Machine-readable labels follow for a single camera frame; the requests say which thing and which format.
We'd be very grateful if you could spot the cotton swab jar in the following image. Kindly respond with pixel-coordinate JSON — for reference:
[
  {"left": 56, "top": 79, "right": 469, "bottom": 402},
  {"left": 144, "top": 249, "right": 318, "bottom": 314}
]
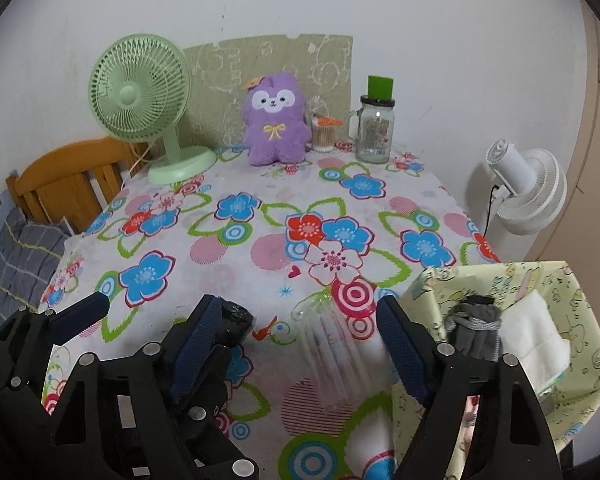
[{"left": 307, "top": 105, "right": 342, "bottom": 153}]

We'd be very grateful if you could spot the green plastic cup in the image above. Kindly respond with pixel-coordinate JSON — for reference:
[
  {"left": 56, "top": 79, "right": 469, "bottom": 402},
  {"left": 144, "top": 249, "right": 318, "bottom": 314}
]
[{"left": 367, "top": 75, "right": 395, "bottom": 98}]

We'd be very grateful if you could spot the floral tablecloth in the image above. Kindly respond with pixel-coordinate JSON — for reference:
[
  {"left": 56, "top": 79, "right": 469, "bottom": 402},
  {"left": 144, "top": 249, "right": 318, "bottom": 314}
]
[{"left": 40, "top": 142, "right": 501, "bottom": 480}]

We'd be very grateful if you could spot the purple plush toy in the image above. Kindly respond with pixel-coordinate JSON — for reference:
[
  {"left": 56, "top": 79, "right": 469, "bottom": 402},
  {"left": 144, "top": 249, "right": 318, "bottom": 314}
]
[{"left": 242, "top": 72, "right": 312, "bottom": 167}]

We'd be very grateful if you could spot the green desk fan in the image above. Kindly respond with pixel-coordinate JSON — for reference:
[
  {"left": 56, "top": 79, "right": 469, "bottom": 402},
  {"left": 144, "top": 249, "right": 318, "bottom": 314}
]
[{"left": 89, "top": 33, "right": 217, "bottom": 185}]

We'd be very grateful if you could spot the pale fan cable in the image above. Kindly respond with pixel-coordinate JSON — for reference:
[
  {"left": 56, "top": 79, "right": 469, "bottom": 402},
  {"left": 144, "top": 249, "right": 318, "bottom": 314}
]
[{"left": 124, "top": 141, "right": 152, "bottom": 181}]

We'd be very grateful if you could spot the white cloth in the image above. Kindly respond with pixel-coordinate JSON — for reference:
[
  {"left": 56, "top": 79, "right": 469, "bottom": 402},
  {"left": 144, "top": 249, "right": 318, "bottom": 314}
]
[{"left": 500, "top": 291, "right": 571, "bottom": 376}]

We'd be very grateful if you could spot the grey plaid pillow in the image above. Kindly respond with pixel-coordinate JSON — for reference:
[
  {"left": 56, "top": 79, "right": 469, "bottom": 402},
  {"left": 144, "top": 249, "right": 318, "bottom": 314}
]
[{"left": 0, "top": 207, "right": 73, "bottom": 321}]

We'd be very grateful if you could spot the glass jar mug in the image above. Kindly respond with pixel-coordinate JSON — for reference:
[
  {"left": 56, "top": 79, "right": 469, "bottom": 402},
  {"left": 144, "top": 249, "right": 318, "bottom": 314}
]
[{"left": 347, "top": 95, "right": 397, "bottom": 164}]

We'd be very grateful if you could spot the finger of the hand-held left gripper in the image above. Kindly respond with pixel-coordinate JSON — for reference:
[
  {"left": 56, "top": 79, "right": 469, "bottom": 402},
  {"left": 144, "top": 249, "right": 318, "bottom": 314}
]
[
  {"left": 170, "top": 342, "right": 261, "bottom": 480},
  {"left": 0, "top": 294, "right": 112, "bottom": 391}
]

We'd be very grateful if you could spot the beige door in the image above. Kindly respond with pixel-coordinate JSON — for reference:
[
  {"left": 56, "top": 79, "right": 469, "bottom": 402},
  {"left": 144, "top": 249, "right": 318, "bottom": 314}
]
[{"left": 522, "top": 2, "right": 600, "bottom": 266}]

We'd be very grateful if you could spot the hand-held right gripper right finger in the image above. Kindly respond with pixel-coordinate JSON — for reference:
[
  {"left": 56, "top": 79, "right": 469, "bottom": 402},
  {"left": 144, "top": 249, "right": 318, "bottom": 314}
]
[{"left": 376, "top": 294, "right": 563, "bottom": 480}]

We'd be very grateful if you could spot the green patterned board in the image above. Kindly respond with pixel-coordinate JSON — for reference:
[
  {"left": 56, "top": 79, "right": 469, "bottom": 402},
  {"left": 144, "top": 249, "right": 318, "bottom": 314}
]
[{"left": 182, "top": 34, "right": 353, "bottom": 148}]

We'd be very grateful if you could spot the yellow patterned storage box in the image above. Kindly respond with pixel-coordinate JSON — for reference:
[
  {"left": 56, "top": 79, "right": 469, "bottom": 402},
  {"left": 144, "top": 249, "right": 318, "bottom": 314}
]
[{"left": 391, "top": 260, "right": 600, "bottom": 480}]

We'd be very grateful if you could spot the black fan cable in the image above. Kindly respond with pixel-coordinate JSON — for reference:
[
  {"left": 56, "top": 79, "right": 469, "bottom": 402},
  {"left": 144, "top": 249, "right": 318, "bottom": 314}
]
[{"left": 482, "top": 185, "right": 503, "bottom": 238}]

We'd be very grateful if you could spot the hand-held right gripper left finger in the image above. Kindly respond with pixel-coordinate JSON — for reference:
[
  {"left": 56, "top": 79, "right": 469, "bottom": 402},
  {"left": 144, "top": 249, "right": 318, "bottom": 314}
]
[{"left": 42, "top": 294, "right": 227, "bottom": 480}]

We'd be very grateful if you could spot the grey sock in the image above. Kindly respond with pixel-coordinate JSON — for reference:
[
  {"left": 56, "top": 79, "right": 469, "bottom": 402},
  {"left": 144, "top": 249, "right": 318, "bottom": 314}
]
[{"left": 447, "top": 296, "right": 503, "bottom": 361}]

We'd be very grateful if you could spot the white fan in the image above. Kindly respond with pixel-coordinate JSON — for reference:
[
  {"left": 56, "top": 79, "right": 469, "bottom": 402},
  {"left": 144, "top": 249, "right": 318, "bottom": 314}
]
[{"left": 485, "top": 139, "right": 567, "bottom": 235}]

